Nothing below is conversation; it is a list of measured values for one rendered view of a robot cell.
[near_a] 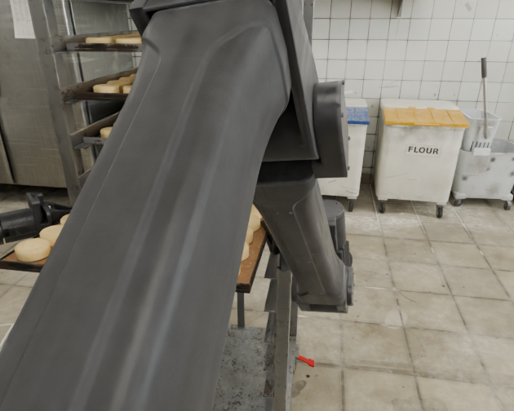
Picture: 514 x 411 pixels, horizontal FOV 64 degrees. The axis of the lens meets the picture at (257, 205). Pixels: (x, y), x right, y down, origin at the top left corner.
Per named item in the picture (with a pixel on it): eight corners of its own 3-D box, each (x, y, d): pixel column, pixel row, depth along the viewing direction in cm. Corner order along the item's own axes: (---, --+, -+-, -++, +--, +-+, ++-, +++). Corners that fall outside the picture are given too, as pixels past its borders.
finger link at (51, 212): (86, 224, 88) (38, 236, 83) (81, 193, 86) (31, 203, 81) (95, 236, 83) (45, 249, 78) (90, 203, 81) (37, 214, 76)
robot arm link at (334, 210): (292, 307, 60) (353, 311, 58) (282, 243, 55) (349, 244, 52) (303, 258, 70) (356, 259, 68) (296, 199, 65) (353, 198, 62)
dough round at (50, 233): (79, 238, 72) (77, 227, 71) (54, 249, 67) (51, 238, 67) (60, 232, 74) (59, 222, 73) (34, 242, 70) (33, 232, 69)
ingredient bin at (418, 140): (372, 215, 309) (386, 114, 277) (369, 184, 366) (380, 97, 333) (449, 222, 299) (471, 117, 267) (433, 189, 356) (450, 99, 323)
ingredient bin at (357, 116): (287, 210, 318) (291, 111, 285) (294, 180, 374) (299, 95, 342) (359, 215, 309) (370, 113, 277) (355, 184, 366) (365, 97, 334)
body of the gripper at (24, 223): (46, 236, 84) (4, 246, 80) (36, 190, 80) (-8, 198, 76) (52, 249, 79) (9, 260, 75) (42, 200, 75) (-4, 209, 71)
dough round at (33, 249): (35, 246, 68) (33, 235, 68) (59, 251, 67) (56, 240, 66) (9, 259, 64) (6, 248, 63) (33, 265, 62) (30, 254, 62)
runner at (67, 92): (76, 104, 78) (73, 88, 77) (63, 103, 79) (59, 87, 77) (182, 67, 136) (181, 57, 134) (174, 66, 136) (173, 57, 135)
